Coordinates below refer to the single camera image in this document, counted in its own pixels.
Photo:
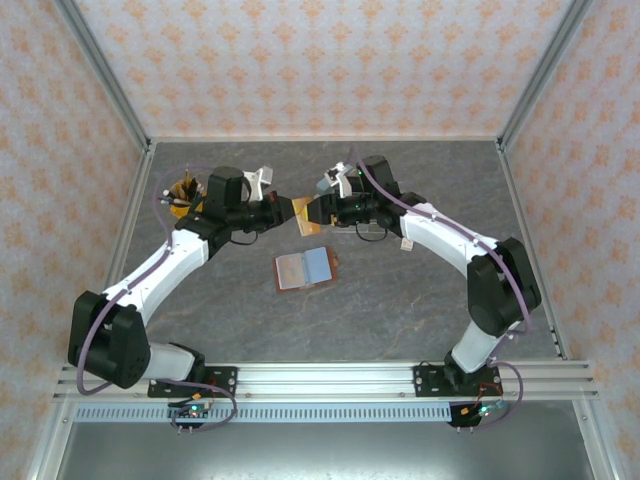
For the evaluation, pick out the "gold card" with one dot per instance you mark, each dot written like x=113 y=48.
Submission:
x=301 y=207

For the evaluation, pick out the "brown leather card holder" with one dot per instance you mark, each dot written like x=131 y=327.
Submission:
x=305 y=270

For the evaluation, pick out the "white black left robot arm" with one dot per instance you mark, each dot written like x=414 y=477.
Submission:
x=155 y=275

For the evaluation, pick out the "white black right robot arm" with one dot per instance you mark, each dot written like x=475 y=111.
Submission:
x=450 y=245

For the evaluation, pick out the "yellow black striped pencil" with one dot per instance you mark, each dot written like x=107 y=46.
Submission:
x=187 y=177

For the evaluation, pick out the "yellow metal pencil bucket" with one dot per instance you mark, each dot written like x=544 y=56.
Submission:
x=181 y=211

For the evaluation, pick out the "small white paper tag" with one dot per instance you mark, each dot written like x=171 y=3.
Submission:
x=407 y=244

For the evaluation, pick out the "small controller circuit board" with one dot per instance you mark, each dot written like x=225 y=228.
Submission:
x=480 y=412
x=192 y=412

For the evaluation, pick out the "grey metal sheet panel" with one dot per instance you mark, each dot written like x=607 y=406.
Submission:
x=325 y=455

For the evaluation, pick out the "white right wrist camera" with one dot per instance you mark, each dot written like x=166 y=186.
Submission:
x=337 y=175

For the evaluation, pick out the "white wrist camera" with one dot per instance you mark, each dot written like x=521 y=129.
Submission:
x=259 y=181
x=337 y=175

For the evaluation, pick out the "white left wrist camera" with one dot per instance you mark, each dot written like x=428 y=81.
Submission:
x=259 y=181

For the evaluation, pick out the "aluminium table side rail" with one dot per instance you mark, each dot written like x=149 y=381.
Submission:
x=511 y=175
x=118 y=247

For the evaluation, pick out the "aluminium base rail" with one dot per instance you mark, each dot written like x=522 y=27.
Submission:
x=325 y=380

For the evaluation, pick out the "aluminium frame post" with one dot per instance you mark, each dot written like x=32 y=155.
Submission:
x=106 y=75
x=542 y=75

